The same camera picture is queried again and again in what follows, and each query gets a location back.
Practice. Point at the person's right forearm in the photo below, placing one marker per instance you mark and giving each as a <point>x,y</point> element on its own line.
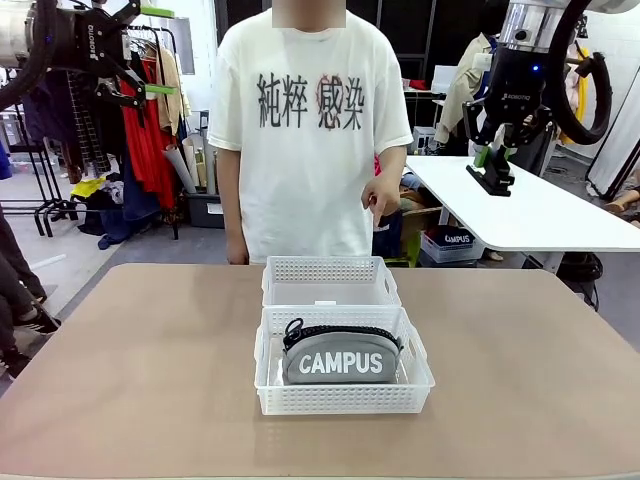
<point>232,210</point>

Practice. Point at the cardboard box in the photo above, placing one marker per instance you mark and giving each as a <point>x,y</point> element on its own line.
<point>425,220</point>

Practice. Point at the grey paper roll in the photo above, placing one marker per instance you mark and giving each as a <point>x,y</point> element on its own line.
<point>181,172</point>

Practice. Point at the beige garment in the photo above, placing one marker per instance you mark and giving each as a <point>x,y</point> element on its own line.
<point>172,115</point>

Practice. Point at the small white device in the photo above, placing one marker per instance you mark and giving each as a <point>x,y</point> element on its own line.
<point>425,140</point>

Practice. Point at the grey storage box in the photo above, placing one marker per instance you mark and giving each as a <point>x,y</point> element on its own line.
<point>10,130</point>

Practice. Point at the blue garment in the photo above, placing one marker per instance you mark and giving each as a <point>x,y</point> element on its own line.
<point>4,160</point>

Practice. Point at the navy Campus pouch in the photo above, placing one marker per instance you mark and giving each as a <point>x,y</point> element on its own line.
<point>455,237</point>

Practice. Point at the grey wall panel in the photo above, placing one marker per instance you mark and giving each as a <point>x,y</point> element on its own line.
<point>185,45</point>

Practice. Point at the yellow garment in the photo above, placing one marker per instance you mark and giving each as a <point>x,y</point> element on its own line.
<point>582,100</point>

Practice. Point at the black stapler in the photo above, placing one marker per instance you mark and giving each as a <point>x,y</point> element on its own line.
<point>497,180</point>

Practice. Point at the black clothes rack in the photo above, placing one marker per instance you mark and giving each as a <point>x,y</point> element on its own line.
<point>50,207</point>

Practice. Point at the person's left hand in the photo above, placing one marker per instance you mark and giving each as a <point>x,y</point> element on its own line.
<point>382,197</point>

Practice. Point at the yellow cloth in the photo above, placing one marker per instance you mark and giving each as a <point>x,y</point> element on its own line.
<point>87,189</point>

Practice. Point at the person's left forearm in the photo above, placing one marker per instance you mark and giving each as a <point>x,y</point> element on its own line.
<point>391,165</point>

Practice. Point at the black storage bin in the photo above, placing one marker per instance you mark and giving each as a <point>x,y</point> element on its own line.
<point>205,210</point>

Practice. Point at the bystander's legs in black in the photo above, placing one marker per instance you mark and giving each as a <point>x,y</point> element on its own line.
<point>15,280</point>

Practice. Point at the cream paper roll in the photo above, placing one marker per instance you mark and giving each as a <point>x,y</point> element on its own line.
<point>200,165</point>

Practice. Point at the red cloth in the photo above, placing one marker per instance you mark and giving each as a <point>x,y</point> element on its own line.
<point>420,84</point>

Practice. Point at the dark navy garment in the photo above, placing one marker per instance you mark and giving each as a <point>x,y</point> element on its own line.
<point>45,115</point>

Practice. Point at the black bag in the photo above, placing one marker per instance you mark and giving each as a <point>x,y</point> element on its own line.
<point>580,275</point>

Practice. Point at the patterned fabric pile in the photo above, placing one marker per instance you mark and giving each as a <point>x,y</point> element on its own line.
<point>417,192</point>

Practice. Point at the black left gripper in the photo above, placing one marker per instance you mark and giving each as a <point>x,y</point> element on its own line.
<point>97,42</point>

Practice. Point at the white side table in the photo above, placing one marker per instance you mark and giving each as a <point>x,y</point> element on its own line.
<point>550,215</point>

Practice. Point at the red dress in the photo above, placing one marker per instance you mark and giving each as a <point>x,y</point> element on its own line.
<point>150,150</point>

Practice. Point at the navy blue bag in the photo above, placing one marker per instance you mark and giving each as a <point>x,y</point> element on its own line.
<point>387,245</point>

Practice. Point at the white tube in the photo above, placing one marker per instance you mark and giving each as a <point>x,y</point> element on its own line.
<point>47,262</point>

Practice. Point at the mannequin in beige coat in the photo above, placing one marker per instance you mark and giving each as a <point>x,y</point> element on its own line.
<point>457,100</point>

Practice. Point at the black plaid garment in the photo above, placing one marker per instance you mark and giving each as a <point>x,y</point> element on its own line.
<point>87,135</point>

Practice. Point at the grey Campus zipper pouch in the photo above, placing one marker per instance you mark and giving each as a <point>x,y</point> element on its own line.
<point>340,362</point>

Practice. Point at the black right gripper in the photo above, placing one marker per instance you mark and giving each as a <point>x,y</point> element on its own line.
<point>517,85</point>

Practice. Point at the seated person's bare leg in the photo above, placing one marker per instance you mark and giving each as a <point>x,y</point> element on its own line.
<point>625,200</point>

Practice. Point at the white perforated plastic basket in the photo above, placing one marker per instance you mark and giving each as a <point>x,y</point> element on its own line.
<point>330,275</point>
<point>345,400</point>

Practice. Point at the white reflector panel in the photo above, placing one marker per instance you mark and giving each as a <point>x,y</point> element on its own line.
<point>612,170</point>

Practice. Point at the white basket label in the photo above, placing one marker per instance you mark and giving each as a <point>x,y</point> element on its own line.
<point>325,301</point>

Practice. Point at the white plastic crate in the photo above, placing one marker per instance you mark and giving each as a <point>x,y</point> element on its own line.
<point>450,254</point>

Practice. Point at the clothes pile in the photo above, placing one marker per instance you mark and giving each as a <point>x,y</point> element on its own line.
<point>135,210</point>

